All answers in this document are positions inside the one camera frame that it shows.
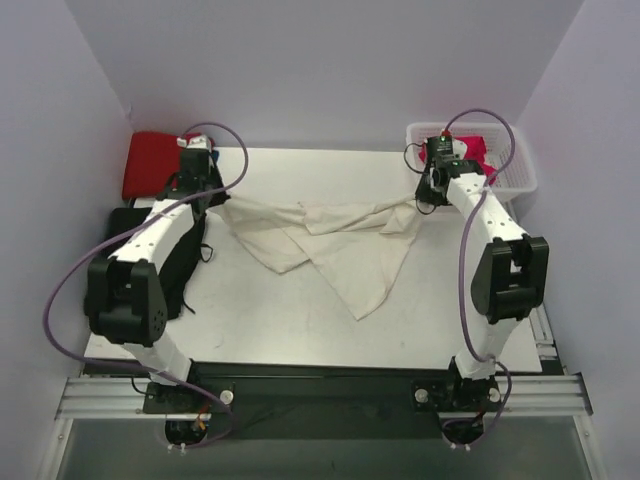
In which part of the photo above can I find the folded red t shirt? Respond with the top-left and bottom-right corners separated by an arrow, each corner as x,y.
122,131 -> 180,200

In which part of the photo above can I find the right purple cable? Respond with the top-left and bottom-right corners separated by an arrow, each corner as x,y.
442,108 -> 517,449

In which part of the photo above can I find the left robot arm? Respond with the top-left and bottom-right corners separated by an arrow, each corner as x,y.
84,136 -> 229,412

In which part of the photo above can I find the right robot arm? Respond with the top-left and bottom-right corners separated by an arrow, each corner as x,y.
416,132 -> 549,408

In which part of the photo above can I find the black t shirt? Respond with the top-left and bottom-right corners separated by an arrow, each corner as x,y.
105,207 -> 214,320

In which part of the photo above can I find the pink crumpled t shirt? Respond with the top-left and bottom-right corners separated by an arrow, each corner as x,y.
420,136 -> 496,181

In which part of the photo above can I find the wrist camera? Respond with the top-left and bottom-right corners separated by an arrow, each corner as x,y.
176,134 -> 212,152
426,134 -> 468,160

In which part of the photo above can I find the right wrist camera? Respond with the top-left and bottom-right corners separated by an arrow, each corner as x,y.
426,134 -> 468,160

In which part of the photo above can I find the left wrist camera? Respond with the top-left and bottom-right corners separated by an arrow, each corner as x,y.
176,134 -> 212,152

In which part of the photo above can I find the cream white t shirt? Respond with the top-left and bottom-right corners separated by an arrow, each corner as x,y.
214,196 -> 421,320

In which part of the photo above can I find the aluminium mounting rail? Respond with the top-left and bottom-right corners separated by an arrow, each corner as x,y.
57,375 -> 593,420

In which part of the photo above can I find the white plastic basket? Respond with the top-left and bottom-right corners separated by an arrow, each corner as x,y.
406,120 -> 537,203

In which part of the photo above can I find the purple cable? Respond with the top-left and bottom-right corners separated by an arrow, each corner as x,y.
442,108 -> 517,449
43,122 -> 251,449

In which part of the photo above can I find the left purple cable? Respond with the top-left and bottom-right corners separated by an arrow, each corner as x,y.
43,122 -> 251,449

